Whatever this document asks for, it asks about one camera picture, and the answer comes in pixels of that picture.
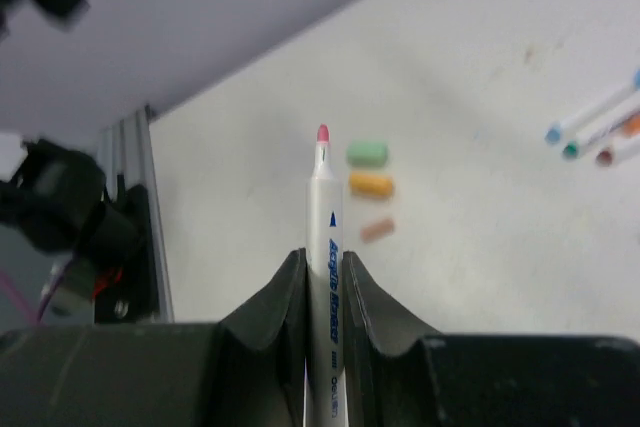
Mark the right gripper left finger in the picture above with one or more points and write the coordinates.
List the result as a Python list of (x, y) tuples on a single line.
[(244, 370)]

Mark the red cap marker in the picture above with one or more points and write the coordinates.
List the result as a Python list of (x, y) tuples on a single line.
[(325, 398)]

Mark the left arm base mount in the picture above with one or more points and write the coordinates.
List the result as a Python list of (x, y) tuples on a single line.
[(111, 239)]

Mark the blue cap marker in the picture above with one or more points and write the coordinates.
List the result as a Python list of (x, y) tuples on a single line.
[(588, 113)]

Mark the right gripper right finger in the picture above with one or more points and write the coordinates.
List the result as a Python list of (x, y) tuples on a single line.
[(402, 372)]

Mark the orange highlighter cap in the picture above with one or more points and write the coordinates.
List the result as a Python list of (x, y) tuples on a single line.
[(371, 185)]

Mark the teal cap marker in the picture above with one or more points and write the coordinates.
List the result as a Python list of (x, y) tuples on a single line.
[(601, 126)]

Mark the salmon marker cap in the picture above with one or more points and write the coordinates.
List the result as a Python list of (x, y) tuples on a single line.
[(377, 230)]

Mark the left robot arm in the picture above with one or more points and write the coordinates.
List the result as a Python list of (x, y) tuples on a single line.
[(48, 224)]

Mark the orange cap marker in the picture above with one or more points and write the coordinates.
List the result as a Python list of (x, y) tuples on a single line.
[(631, 128)]

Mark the brown cap marker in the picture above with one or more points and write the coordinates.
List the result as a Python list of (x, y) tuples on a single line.
[(620, 150)]

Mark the aluminium rail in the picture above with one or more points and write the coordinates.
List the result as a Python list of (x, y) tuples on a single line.
[(142, 291)]

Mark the green highlighter cap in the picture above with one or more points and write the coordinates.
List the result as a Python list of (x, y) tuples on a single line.
[(369, 154)]

